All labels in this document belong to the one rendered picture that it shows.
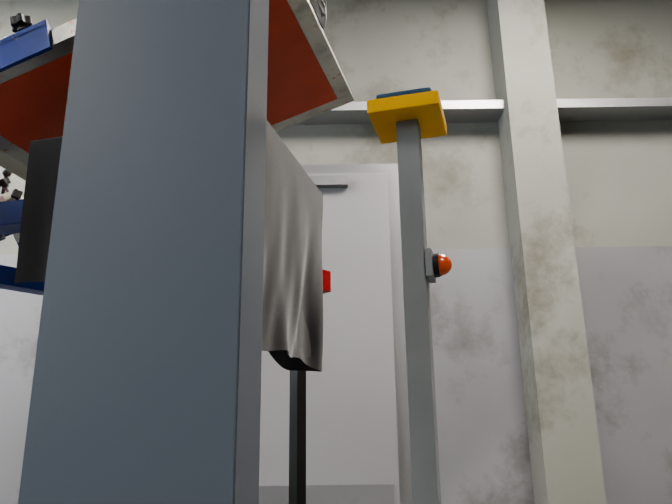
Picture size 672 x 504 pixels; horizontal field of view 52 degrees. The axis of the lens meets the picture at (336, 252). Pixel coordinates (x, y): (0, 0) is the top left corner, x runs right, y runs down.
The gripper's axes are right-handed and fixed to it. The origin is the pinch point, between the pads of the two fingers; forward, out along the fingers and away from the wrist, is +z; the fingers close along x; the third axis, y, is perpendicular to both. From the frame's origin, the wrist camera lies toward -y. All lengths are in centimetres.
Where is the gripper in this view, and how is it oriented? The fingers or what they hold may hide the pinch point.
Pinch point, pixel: (313, 29)
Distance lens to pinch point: 162.0
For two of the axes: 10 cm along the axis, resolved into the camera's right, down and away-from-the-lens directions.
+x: 9.3, -3.4, -1.5
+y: -2.6, -2.8, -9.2
